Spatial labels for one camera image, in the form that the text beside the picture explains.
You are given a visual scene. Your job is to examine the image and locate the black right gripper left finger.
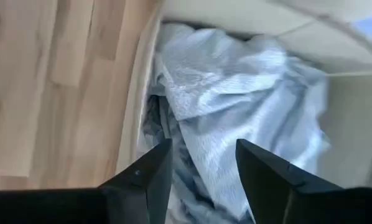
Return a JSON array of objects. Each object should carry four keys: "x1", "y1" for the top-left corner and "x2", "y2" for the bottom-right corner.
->
[{"x1": 98, "y1": 138, "x2": 174, "y2": 224}]

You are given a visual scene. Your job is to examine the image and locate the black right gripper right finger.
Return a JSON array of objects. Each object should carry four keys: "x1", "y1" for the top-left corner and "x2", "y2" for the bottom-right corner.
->
[{"x1": 235, "y1": 138, "x2": 343, "y2": 224}]

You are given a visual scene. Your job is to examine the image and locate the light blue patterned garment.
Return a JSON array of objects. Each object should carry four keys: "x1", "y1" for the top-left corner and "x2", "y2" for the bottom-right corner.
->
[{"x1": 137, "y1": 23, "x2": 332, "y2": 224}]

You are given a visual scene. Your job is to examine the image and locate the white fabric storage bin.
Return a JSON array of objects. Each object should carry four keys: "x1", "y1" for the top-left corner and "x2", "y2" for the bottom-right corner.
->
[{"x1": 116, "y1": 0, "x2": 372, "y2": 190}]

